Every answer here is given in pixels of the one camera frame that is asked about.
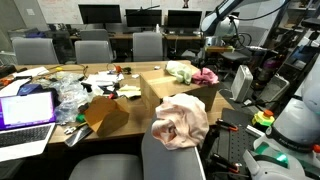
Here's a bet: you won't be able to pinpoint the open laptop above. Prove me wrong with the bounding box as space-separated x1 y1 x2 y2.
0 92 56 162

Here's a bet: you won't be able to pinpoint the small open cardboard box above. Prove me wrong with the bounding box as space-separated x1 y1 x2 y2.
84 96 129 137

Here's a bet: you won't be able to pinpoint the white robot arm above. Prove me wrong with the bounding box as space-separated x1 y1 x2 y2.
200 0 272 36

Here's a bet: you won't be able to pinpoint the emergency stop button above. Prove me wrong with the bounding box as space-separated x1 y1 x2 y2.
251 109 275 126

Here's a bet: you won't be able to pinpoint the clear plastic bags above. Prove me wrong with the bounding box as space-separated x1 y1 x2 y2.
49 72 89 123

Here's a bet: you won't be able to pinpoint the large cardboard box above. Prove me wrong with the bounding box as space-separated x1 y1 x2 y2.
140 69 218 116

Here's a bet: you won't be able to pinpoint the white space heater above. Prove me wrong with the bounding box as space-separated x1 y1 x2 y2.
231 65 253 102

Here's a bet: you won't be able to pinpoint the orange handled clamp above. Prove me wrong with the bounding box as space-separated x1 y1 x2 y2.
216 118 238 131

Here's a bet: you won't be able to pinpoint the white papers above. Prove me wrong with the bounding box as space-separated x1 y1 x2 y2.
83 72 124 86

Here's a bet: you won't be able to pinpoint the pink cloth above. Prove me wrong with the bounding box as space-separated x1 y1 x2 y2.
192 68 219 85

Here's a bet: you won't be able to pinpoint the peach cloth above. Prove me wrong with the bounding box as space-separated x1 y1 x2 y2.
151 93 209 150

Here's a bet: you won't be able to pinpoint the red ball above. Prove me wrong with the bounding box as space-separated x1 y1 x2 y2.
115 66 122 73

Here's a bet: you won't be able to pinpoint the pale green cloth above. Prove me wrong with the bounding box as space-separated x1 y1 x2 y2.
165 60 192 85

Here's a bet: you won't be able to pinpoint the grey chair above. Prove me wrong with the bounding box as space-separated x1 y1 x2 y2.
75 40 112 64
132 32 163 62
12 38 59 65

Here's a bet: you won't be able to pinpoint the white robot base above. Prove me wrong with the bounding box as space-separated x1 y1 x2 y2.
243 59 320 180

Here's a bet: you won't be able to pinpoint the grey chair far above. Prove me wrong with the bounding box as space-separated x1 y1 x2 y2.
132 32 163 62

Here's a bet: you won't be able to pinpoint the black mesh office chair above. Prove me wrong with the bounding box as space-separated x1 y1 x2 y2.
68 116 206 180

